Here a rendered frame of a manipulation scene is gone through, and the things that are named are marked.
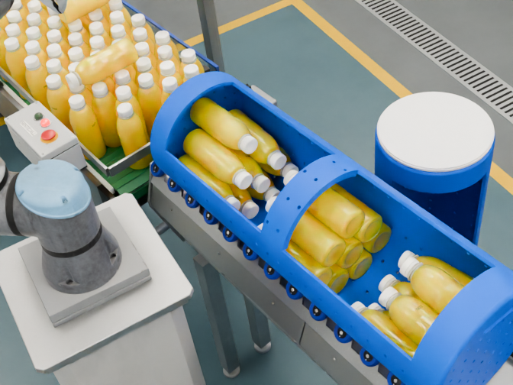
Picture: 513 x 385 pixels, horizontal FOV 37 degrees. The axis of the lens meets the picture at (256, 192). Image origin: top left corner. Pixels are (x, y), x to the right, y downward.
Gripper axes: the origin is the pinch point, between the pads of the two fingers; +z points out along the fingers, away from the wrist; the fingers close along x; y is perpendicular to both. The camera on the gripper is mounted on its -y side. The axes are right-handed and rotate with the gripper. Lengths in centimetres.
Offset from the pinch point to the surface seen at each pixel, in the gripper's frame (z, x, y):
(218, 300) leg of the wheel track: 98, -19, -19
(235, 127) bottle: 24.2, -34.7, -17.2
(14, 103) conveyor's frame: 56, 36, 30
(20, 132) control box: 32.2, 19.8, -4.1
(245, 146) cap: 25.4, -36.7, -21.7
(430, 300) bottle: 22, -70, -65
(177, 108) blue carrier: 20.6, -22.1, -12.9
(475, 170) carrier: 42, -89, -22
